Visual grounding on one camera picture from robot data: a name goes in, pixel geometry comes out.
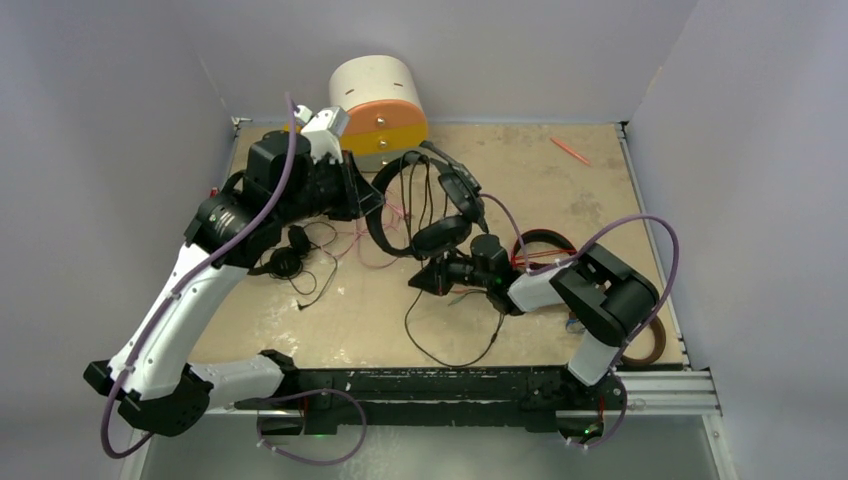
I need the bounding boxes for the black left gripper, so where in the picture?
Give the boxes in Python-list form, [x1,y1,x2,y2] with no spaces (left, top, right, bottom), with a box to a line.
[275,149,384,227]

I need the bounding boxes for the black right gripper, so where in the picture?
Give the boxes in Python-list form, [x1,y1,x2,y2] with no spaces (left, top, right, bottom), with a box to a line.
[408,242,492,297]

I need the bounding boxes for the red audio cable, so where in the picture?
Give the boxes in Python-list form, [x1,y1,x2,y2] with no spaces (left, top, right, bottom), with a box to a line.
[515,248,578,273]

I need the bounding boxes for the red black headphones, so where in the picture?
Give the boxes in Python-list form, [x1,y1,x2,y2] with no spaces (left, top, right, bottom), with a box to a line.
[510,228,577,272]

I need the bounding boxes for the brown leather silver headphones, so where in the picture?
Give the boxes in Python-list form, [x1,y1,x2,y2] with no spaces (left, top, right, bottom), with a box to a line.
[566,316,666,369]

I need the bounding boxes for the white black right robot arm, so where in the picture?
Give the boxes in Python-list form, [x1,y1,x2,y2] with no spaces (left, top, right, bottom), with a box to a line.
[408,234,666,407]

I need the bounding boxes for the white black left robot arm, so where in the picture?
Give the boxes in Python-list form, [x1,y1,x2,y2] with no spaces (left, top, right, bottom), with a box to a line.
[84,129,382,437]

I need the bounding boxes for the cream orange yellow drawer box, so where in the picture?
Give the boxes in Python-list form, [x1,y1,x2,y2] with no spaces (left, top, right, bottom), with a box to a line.
[328,55,429,173]

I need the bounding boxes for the orange pencil stick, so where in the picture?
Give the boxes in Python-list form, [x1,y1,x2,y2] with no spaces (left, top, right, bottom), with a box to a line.
[550,137,591,166]

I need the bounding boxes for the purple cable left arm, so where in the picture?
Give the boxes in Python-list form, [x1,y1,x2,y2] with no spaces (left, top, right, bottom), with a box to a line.
[99,92,301,460]

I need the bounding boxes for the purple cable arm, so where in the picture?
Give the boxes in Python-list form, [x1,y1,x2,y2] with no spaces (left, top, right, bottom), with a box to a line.
[480,193,682,452]
[99,92,301,460]

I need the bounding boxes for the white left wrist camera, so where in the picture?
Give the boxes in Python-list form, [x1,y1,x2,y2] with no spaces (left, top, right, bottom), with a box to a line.
[295,105,350,164]

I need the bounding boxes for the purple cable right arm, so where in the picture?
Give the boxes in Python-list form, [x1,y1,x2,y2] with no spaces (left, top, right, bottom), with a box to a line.
[480,193,682,452]

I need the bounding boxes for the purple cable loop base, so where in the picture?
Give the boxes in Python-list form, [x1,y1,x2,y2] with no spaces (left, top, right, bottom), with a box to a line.
[255,388,369,467]

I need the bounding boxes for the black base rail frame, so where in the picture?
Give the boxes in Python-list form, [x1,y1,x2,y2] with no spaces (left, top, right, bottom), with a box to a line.
[235,358,719,443]

